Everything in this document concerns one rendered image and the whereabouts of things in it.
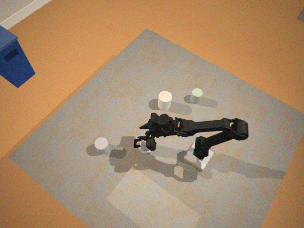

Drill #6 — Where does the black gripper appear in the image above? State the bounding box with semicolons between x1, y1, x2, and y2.
137;113;166;151

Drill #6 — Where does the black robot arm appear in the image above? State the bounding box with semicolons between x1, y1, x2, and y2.
147;114;248;161

